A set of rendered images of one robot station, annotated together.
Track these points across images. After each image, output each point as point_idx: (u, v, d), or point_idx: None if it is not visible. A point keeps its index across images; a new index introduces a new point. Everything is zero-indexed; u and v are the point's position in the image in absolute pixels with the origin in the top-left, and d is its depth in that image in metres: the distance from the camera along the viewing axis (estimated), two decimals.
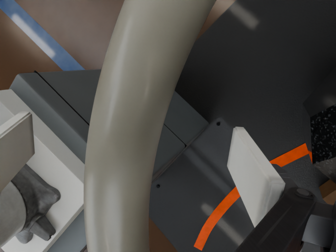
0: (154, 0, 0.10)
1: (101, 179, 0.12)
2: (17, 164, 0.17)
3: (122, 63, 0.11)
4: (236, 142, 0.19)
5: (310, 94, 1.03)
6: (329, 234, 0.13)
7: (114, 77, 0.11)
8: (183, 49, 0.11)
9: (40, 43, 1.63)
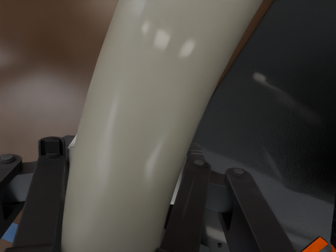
0: (169, 0, 0.06)
1: None
2: None
3: (116, 101, 0.07)
4: None
5: (332, 224, 0.88)
6: (219, 199, 0.14)
7: (103, 122, 0.07)
8: (212, 78, 0.07)
9: None
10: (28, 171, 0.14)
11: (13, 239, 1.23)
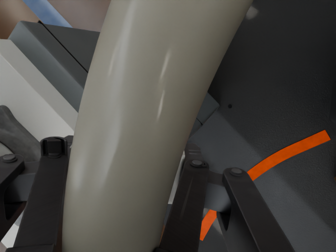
0: None
1: None
2: None
3: (117, 80, 0.06)
4: None
5: None
6: (217, 198, 0.14)
7: (104, 102, 0.07)
8: (215, 56, 0.07)
9: (36, 8, 1.47)
10: (30, 171, 0.14)
11: None
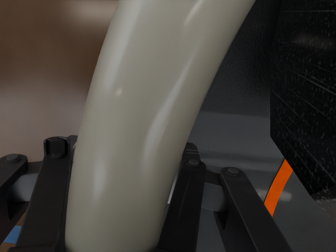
0: None
1: None
2: None
3: None
4: None
5: (270, 118, 0.80)
6: (214, 198, 0.14)
7: None
8: None
9: None
10: (33, 171, 0.14)
11: (11, 239, 1.29)
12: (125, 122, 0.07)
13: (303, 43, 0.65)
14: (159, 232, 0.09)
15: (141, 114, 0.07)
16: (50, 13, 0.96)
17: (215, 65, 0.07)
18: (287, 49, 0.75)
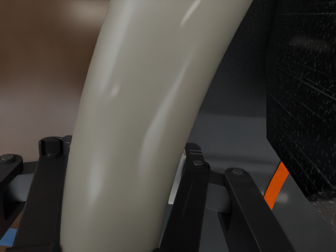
0: None
1: None
2: None
3: None
4: None
5: (266, 120, 0.80)
6: (218, 198, 0.14)
7: None
8: None
9: None
10: (28, 171, 0.14)
11: (7, 242, 1.28)
12: (124, 112, 0.07)
13: (298, 45, 0.66)
14: (160, 231, 0.09)
15: (142, 103, 0.06)
16: (46, 15, 0.95)
17: (220, 52, 0.07)
18: (282, 51, 0.75)
